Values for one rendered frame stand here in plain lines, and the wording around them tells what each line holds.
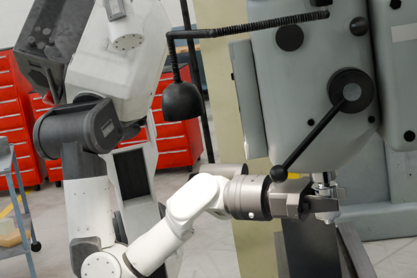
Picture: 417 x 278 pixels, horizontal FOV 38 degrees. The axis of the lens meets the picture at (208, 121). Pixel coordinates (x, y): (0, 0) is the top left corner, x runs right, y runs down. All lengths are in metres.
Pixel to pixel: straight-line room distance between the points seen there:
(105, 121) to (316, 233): 0.54
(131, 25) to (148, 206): 0.64
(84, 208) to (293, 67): 0.52
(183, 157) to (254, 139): 4.70
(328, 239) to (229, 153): 1.51
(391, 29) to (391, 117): 0.14
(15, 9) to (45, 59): 9.47
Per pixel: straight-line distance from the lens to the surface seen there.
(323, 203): 1.09
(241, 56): 1.03
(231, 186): 1.15
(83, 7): 1.35
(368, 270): 1.52
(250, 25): 0.87
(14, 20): 10.78
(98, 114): 1.22
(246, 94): 1.04
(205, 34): 0.88
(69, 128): 1.23
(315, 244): 1.42
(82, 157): 1.22
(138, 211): 1.68
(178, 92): 1.01
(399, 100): 0.97
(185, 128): 5.68
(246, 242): 3.03
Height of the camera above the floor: 1.64
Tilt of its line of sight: 12 degrees down
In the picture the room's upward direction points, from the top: 10 degrees counter-clockwise
